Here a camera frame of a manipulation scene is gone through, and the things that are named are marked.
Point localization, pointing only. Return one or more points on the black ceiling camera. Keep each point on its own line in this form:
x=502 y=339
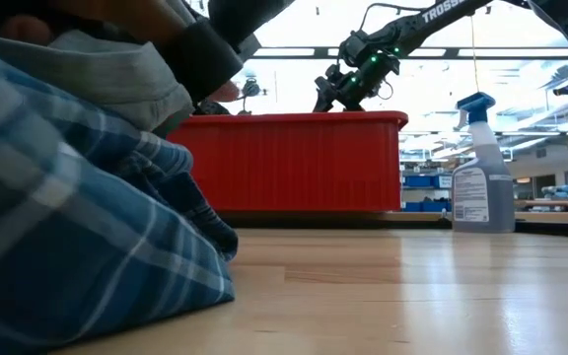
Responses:
x=564 y=90

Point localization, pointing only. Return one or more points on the blue plaid cloth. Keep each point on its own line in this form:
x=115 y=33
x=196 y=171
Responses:
x=67 y=246

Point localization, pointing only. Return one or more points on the black overhead beam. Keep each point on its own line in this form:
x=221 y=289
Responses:
x=454 y=52

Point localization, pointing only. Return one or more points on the round black fixture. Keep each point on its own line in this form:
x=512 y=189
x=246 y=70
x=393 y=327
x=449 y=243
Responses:
x=252 y=89

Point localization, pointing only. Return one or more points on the wooden background table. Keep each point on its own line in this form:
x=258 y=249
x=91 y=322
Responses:
x=560 y=203

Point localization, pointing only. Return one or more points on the spray bottle with blue nozzle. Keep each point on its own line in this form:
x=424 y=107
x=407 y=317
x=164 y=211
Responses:
x=483 y=197

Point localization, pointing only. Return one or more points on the person's forearm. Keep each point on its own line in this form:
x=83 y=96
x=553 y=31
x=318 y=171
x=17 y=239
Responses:
x=200 y=59

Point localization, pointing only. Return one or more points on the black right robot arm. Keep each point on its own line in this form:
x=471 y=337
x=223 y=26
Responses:
x=402 y=29

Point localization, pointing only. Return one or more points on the black aluminium frame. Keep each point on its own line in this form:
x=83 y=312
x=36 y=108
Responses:
x=560 y=230

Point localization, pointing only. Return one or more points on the grey cloth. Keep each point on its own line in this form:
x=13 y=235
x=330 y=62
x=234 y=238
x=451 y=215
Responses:
x=116 y=79

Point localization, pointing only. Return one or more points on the red plastic bin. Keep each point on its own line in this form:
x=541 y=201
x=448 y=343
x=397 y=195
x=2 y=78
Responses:
x=289 y=167

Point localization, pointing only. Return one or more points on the person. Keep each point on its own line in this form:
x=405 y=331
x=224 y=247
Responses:
x=225 y=91

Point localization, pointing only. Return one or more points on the person's hand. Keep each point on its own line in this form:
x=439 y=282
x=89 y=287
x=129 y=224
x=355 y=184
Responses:
x=116 y=20

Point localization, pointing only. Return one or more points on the blue storage bin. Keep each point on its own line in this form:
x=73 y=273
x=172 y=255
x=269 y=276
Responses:
x=419 y=181
x=427 y=206

